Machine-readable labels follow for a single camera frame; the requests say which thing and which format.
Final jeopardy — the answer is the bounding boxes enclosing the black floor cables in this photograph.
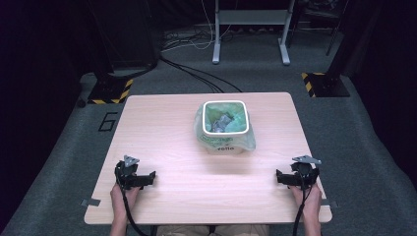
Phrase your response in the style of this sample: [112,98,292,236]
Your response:
[159,54,244,94]

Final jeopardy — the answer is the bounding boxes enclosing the white trash bin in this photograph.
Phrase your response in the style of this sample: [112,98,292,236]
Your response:
[205,144,246,156]

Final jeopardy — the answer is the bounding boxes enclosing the white floor cables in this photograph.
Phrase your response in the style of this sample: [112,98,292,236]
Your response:
[161,0,232,52]

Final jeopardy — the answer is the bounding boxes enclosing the black metal stand leg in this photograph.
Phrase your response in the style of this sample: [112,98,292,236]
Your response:
[326,18,342,57]

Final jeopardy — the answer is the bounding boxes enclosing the black stand base striped edge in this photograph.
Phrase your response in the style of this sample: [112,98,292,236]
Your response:
[301,72,351,98]
[88,76,135,105]

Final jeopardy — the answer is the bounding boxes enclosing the white metal desk frame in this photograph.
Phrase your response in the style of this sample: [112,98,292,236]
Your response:
[211,0,296,66]

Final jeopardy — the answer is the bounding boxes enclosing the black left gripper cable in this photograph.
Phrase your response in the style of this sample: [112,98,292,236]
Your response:
[115,168,150,236]

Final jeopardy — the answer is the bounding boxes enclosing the large dark panel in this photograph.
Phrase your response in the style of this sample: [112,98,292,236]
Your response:
[89,0,161,78]

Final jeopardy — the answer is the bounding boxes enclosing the crumpled grey paper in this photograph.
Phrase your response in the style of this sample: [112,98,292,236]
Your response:
[210,114,234,134]

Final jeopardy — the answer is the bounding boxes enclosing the person's right hand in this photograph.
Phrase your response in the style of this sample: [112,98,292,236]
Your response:
[289,184,323,217]

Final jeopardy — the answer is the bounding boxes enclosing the person's left hand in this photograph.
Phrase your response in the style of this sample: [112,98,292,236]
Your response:
[110,182,142,215]

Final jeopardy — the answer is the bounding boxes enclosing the white bin rim ring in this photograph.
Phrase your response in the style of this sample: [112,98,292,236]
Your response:
[201,99,250,136]

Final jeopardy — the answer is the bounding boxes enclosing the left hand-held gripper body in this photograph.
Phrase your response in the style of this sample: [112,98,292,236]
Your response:
[114,154,148,191]

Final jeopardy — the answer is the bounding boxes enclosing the green plastic trash bag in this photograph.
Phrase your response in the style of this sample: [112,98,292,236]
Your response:
[193,100,257,153]

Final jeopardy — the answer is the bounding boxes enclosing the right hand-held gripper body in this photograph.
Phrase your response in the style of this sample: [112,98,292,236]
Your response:
[289,155,323,191]

